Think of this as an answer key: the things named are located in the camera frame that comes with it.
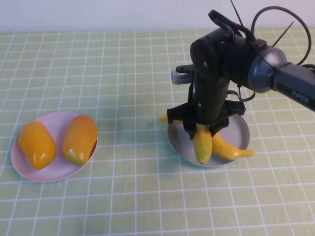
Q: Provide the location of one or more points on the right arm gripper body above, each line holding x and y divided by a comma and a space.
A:
211, 98

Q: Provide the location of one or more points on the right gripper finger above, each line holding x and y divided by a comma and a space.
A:
216, 127
190, 130

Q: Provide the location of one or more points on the banana with green tip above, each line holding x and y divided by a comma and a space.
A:
203, 147

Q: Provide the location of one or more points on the mango with orange-red blush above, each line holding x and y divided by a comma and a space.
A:
80, 140

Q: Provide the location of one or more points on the plain yellow mango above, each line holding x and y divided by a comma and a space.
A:
37, 145

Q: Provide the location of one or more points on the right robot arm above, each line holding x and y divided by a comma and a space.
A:
290, 81

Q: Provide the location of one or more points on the blue-grey round plate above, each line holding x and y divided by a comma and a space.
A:
236, 132

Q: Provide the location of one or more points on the pink round plate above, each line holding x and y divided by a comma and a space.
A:
57, 172

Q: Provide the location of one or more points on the green checkered tablecloth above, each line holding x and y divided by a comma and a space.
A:
123, 73

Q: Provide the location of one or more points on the black zip tie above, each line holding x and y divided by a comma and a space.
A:
283, 34
236, 12

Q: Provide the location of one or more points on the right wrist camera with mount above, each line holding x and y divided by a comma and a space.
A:
182, 77

